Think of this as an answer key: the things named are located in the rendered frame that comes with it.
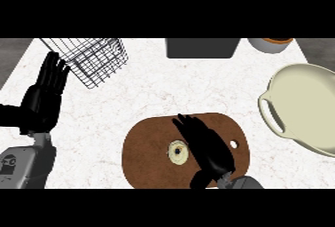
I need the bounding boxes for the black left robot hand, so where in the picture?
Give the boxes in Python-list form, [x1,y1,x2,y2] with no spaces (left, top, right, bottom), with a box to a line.
[0,51,73,136]

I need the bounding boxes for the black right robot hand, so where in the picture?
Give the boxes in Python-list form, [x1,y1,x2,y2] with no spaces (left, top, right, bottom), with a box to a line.
[172,113,237,190]

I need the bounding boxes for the pale cupcake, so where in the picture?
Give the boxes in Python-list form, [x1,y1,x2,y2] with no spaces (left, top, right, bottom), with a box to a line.
[167,139,191,166]

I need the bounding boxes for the brown wooden cutting board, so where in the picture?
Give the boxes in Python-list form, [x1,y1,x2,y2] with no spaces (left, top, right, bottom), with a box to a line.
[121,112,251,190]

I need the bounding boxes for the dark grey appliance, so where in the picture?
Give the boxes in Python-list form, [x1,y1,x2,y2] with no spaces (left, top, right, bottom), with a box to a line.
[166,38,242,59]

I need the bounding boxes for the grey cup with orange top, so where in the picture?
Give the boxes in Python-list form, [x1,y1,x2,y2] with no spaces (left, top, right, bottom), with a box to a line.
[248,38,296,55]

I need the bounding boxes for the wire basket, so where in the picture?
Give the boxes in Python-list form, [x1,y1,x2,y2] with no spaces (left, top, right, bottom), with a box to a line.
[40,38,130,90]

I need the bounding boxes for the cream pot with handle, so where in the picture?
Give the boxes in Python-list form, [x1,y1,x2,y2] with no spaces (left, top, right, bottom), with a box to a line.
[257,62,335,158]

